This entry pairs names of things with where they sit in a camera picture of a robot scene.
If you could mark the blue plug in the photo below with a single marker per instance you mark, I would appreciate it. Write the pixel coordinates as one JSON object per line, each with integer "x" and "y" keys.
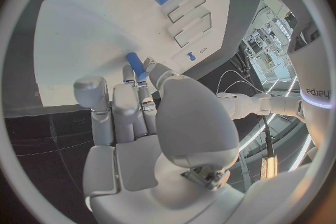
{"x": 192, "y": 56}

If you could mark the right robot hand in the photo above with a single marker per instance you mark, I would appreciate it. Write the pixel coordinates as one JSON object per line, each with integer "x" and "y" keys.
{"x": 194, "y": 114}

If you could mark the blue peg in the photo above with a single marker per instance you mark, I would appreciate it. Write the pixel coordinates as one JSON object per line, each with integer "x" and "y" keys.
{"x": 137, "y": 67}

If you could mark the white task board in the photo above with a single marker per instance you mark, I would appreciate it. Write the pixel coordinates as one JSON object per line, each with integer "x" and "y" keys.
{"x": 110, "y": 24}

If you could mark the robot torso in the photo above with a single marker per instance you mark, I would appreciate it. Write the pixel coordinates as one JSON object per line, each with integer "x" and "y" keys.
{"x": 311, "y": 72}

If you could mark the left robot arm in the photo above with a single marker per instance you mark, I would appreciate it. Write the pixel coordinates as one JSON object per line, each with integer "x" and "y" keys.
{"x": 258, "y": 105}

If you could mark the glowing light bar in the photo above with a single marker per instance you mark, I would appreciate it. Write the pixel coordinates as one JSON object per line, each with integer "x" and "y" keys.
{"x": 269, "y": 166}

